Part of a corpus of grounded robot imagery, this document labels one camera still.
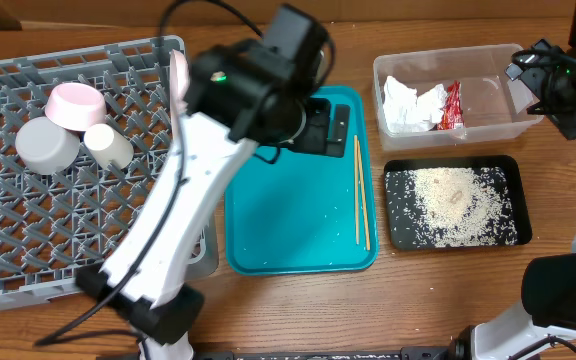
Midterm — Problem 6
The wooden chopstick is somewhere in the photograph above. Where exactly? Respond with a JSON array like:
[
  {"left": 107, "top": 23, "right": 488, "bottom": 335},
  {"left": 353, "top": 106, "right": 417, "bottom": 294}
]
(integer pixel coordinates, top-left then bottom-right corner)
[
  {"left": 355, "top": 137, "right": 371, "bottom": 251},
  {"left": 353, "top": 135, "right": 360, "bottom": 245}
]

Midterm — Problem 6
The white napkin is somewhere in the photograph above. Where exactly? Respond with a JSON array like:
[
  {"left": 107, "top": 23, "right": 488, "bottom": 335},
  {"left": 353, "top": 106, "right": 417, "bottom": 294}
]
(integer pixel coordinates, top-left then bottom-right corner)
[{"left": 383, "top": 76, "right": 448, "bottom": 134}]

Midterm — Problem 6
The red snack wrapper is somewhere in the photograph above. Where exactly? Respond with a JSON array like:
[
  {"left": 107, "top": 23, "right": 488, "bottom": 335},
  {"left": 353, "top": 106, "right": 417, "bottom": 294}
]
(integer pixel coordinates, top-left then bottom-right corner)
[{"left": 437, "top": 81, "right": 464, "bottom": 130}]

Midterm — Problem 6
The large white plate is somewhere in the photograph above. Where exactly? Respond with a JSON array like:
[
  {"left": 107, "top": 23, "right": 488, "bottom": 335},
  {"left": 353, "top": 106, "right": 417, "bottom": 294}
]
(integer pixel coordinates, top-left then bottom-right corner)
[{"left": 169, "top": 50, "right": 190, "bottom": 133}]

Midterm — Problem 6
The white cup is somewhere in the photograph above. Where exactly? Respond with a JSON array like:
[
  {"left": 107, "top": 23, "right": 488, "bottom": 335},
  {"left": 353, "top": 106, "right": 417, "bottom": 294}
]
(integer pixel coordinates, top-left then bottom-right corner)
[{"left": 84, "top": 123, "right": 134, "bottom": 169}]

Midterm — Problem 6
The small pink-white bowl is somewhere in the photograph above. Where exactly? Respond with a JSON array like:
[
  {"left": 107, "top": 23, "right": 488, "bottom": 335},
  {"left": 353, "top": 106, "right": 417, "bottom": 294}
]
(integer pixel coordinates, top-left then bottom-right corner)
[{"left": 44, "top": 83, "right": 107, "bottom": 132}]

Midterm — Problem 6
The stainless steel bowl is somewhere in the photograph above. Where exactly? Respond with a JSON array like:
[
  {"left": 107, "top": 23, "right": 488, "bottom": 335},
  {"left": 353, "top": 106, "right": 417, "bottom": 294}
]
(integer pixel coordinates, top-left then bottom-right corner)
[{"left": 15, "top": 117, "right": 80, "bottom": 175}]

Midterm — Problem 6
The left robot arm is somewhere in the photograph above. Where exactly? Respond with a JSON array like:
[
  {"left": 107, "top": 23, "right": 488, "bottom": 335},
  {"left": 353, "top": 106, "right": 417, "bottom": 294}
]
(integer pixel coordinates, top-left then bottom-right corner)
[{"left": 75, "top": 4, "right": 345, "bottom": 359}]

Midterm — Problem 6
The clear plastic waste bin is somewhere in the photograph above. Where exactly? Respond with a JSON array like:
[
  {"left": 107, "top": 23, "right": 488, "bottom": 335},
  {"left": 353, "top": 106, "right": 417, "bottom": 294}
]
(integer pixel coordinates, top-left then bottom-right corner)
[{"left": 373, "top": 44, "right": 544, "bottom": 151}]

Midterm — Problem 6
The grey plastic dishwasher rack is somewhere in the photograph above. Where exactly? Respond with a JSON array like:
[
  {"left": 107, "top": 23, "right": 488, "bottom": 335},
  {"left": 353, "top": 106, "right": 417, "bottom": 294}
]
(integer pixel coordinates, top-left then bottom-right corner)
[{"left": 0, "top": 35, "right": 184, "bottom": 311}]

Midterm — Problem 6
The teal plastic serving tray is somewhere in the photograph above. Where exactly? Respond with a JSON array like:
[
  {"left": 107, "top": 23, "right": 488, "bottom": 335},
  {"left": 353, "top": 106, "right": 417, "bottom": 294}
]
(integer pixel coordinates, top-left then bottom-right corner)
[{"left": 224, "top": 85, "right": 379, "bottom": 276}]

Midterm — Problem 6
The pile of rice scraps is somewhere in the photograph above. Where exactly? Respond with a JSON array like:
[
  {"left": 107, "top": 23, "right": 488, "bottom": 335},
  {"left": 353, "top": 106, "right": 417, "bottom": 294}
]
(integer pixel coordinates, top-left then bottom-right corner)
[{"left": 385, "top": 167, "right": 519, "bottom": 250}]

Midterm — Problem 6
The black plastic tray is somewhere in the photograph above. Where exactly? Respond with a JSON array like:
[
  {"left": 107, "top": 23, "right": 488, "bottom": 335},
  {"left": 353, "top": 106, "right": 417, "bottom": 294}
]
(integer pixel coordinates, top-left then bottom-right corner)
[{"left": 383, "top": 154, "right": 533, "bottom": 252}]

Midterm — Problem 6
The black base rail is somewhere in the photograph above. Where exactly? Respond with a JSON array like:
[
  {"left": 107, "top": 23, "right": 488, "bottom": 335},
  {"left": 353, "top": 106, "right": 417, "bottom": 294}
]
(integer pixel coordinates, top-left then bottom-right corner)
[{"left": 193, "top": 341, "right": 471, "bottom": 360}]

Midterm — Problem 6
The cardboard wall panel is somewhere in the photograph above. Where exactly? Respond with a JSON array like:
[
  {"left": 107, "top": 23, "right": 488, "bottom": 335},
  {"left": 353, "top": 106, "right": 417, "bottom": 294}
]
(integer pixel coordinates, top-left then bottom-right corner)
[{"left": 0, "top": 0, "right": 575, "bottom": 30}]

